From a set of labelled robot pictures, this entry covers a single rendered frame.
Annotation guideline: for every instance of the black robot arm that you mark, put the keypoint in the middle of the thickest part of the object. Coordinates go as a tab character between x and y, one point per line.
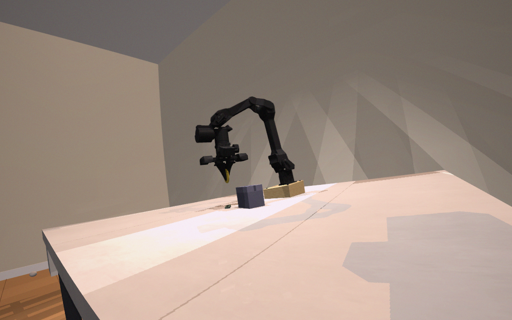
266	110

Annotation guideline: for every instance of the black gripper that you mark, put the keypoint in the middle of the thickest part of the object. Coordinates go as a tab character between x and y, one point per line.
230	160

